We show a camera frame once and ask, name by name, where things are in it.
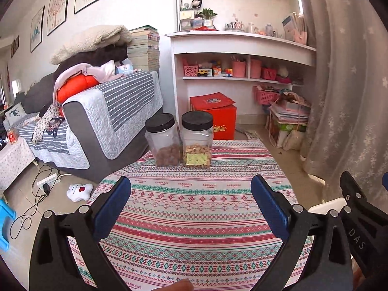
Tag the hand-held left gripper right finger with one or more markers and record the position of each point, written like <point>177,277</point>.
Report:
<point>269,206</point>

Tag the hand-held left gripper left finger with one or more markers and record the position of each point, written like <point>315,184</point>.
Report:
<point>112,206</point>

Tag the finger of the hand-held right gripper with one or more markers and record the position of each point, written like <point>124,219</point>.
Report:
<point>369,230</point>
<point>385,181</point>

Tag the person's left hand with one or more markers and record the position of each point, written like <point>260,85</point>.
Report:
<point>182,286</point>

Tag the white plush toy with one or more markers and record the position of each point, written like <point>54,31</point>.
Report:
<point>79,191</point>

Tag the grey sofa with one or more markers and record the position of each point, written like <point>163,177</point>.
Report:
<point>91,160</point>

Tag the white power strip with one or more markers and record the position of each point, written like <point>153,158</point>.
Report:
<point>53,178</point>

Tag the black plug adapter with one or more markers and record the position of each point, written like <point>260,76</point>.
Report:
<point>47,188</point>

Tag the white cloth bag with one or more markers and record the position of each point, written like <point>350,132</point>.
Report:
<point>292,141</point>

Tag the patterned woven tablecloth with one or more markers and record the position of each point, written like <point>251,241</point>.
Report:
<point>194,218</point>

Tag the striped quilted sofa seat cover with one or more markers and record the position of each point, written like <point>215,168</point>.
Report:
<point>57,151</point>

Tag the walnut jar with black lid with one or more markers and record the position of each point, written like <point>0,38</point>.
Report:
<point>163,145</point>

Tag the green cardboard box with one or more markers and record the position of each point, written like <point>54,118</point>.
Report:
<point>288,127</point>

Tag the nut jar with green label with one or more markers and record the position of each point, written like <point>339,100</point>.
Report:
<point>197,148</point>

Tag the pile of papers and folders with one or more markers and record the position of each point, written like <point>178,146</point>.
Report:
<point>292,109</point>

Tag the floral patterned cloth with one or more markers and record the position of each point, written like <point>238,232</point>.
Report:
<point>48,124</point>

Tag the red cardboard box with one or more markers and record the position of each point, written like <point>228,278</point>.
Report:
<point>215,115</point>

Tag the dotted white cloth side table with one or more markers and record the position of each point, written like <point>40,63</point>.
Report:
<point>15,160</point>

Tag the blue plastic stool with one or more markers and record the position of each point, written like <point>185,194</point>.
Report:
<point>6,221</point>

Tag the grey lace curtain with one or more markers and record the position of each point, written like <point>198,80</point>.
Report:
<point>345,81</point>

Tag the large pink storage basket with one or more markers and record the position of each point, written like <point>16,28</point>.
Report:
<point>265,97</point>

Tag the orange cushion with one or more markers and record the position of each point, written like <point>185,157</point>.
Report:
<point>75,88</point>

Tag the pink slatted basket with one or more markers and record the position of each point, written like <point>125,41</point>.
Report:
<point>269,73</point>

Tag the white printed pillow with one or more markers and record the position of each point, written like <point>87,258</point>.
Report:
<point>15,113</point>

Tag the pink cloth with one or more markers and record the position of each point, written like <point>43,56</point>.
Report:
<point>97,71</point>

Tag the pink pen cup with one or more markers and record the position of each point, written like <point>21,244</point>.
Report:
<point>255,69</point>
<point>239,69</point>

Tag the dark fleece blanket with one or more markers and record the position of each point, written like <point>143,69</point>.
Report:
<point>97,57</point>

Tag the yellow toy truck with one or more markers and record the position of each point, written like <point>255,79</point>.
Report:
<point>202,72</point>

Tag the pink lattice basket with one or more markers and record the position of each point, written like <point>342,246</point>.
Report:
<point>190,70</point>

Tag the stack of books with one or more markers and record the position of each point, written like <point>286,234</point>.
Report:
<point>144,50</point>

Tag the white shelf unit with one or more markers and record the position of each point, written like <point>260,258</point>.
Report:
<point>242,42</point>

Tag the cream fleece blanket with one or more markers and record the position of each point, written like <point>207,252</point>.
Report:
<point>91,41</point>

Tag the small potted plant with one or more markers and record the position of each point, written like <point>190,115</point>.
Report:
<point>207,16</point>

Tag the small dark wall picture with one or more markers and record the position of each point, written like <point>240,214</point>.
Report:
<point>15,46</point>

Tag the framed blue wall picture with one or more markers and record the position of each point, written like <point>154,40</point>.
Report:
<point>37,28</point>

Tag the framed tree wall picture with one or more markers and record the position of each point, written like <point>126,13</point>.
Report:
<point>59,7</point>

